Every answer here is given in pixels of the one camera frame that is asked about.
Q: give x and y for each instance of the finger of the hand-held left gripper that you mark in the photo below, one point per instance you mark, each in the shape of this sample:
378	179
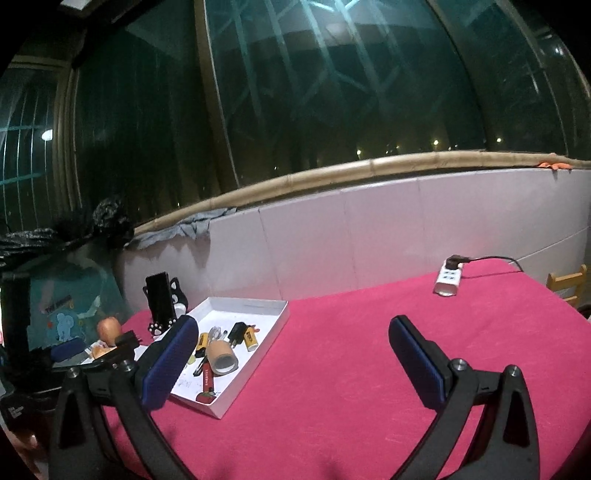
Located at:
67	350
127	340

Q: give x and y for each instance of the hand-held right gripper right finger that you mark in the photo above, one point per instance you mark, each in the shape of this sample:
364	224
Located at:
415	364

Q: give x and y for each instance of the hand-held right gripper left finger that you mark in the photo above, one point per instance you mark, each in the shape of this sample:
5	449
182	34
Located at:
168	364

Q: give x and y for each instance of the peach round toy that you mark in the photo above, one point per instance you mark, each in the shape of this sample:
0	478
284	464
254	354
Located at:
108	328

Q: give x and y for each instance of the black charger plug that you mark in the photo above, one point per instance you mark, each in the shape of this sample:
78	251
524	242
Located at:
238	332

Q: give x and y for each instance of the yellow battery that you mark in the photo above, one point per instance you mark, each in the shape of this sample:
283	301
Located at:
250	340

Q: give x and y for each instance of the white printed cardboard box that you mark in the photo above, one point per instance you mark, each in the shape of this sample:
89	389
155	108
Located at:
244	309

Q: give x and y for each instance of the black pen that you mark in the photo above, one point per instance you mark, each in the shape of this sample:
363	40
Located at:
198	365

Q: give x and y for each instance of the teal printed bag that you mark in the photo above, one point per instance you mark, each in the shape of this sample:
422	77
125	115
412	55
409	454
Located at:
69	304

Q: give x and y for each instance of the tan tape roll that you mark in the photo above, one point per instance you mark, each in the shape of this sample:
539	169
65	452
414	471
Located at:
217	353

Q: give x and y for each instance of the black smartphone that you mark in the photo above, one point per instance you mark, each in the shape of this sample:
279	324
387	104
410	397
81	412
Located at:
159	297

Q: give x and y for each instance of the black cat phone stand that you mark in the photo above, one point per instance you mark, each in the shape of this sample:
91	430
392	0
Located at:
179	295

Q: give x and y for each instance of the red patterned tablecloth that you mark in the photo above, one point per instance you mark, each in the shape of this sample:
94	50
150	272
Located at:
346	369

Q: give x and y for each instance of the white power strip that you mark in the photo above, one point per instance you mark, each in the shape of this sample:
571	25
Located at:
448	279

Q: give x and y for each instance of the black plastic bag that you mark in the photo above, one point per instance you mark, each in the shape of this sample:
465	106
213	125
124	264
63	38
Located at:
106	217

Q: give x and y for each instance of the grey cloth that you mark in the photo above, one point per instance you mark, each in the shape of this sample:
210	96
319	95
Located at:
184	226

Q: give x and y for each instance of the wooden chair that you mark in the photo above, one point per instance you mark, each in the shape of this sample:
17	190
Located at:
565	281

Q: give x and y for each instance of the tan window sill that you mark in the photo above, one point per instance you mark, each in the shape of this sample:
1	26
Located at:
323	173

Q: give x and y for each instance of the orange cloth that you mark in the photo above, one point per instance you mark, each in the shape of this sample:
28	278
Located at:
554	165

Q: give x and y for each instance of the large glass window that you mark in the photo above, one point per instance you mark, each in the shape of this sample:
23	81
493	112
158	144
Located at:
323	92

